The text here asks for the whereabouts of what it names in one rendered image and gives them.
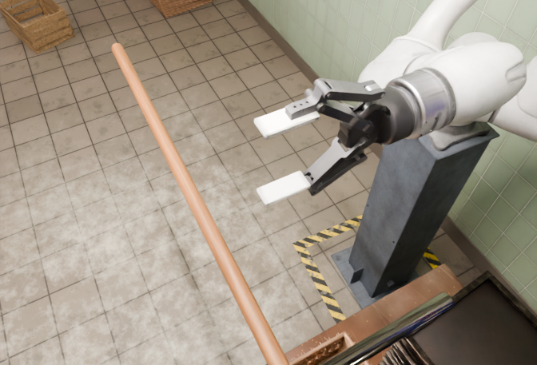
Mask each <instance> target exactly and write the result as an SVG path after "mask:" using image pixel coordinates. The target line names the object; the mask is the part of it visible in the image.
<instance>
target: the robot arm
mask: <svg viewBox="0 0 537 365"><path fill-rule="evenodd" d="M476 1H477V0H434V1H433V2H432V4H431V5H430V6H429V7H428V8H427V9H426V10H425V12H424V13H423V15H422V16H421V17H420V19H419V20H418V22H417V23H416V24H415V25H414V27H413V28H412V30H411V31H410V32H409V33H408V34H406V35H405V36H402V37H398V38H394V39H393V41H392V43H391V44H390V45H389V46H388V47H387V48H386V49H385V50H384V51H383V52H382V53H381V54H380V55H379V56H378V57H376V59H375V60H374V61H372V62H370V63H369V64H368V65H367V66H366V67H365V68H364V70H363V71H362V73H361V74H360V77H359V80H358V82H352V81H338V80H330V79H323V78H318V79H316V80H315V81H314V83H313V86H314V87H315V89H314V91H313V90H312V89H311V88H309V89H306V90H305V92H304V95H305V97H306V98H305V99H302V100H299V101H296V102H294V103H291V104H289V105H287V106H285V108H283V109H280V110H277V111H275V112H273V113H269V114H267V115H264V116H262V117H258V118H256V119H255V120H254V124H255V125H256V127H257V128H258V129H259V130H260V132H261V134H262V135H263V137H264V138H265V139H266V140H267V139H269V138H271V137H275V136H277V135H280V134H282V133H286V132H288V131H290V130H292V129H296V128H298V127H301V126H302V125H307V124H308V123H311V122H313V121H317V120H319V117H320V115H319V114H318V113H322V114H324V115H326V116H329V117H332V118H335V119H337V120H340V130H339V132H338V135H337V137H336V138H335V139H334V140H333V141H332V146H331V147H330V148H329V149H328V150H327V151H326V152H325V153H324V154H323V155H322V156H321V157H319V158H318V159H317V160H316V161H315V162H314V163H313V164H312V165H311V166H310V167H309V168H308V169H307V170H306V171H305V172H304V173H302V172H301V171H298V172H296V173H293V174H291V175H288V176H286V177H283V178H281V179H279V180H277V181H274V182H272V183H269V184H266V185H264V186H262V187H259V188H258V189H257V193H258V195H259V196H260V198H261V199H262V201H263V203H264V204H265V207H268V206H269V205H272V204H275V203H277V202H279V201H281V200H284V199H286V198H288V197H291V196H293V195H296V194H297V193H299V192H303V191H304V190H308V192H309V193H310V194H311V196H315V195H316V194H317V193H319V192H320V191H322V190H323V189H324V188H326V187H328V186H329V185H330V184H331V183H332V182H334V181H335V180H337V179H338V178H339V177H341V176H343V175H344V174H345V173H346V172H347V171H349V170H350V169H352V168H353V167H355V166H357V165H359V164H361V163H363V162H364V161H366V160H367V159H368V157H367V156H366V155H365V153H364V149H366V148H367V147H368V146H369V145H371V144H372V143H378V144H382V145H390V144H393V143H395V142H397V141H400V140H402V139H404V138H407V139H410V140H412V139H417V138H419V137H422V136H424V135H425V136H426V137H427V138H428V139H429V140H430V142H431V143H432V145H433V147H434V149H436V150H438V151H444V150H445V149H446V148H447V147H449V146H451V145H454V144H456V143H459V142H461V141H465V140H467V139H469V138H472V137H475V136H478V135H484V134H488V132H489V130H490V127H489V125H488V124H486V123H485V122H488V123H490V124H493V125H495V126H497V127H499V128H501V129H503V130H505V131H508V132H509V133H513V134H515V135H517V136H519V137H523V138H526V139H528V140H531V141H535V142H537V56H535V57H534V58H533V59H532V60H531V62H530V63H528V64H527V65H526V63H525V60H524V58H523V54H522V53H521V51H520V50H519V49H518V48H517V47H516V46H513V45H512V44H509V43H506V42H500V41H499V40H498V39H496V38H494V37H493V36H491V35H490V34H485V33H480V32H472V33H468V34H465V35H463V36H461V37H459V38H457V39H456V40H455V41H454V42H453V43H452V44H451V45H450V46H449V47H448V48H447V49H446V50H444V51H443V44H444V41H445V38H446V37H447V35H448V33H449V31H450V29H451V28H452V27H453V26H454V25H455V23H456V22H457V21H458V19H459V18H460V17H461V16H462V15H463V14H464V13H465V12H466V11H467V10H468V9H469V8H470V7H471V6H472V5H473V4H474V3H475V2H476ZM338 101H356V102H359V104H358V105H357V106H356V107H355V106H351V105H348V104H346V103H343V104H342V103H340V102H338ZM341 143H342V144H343V145H344V146H345V147H346V148H348V149H347V150H345V149H344V147H343V146H342V145H341Z"/></svg>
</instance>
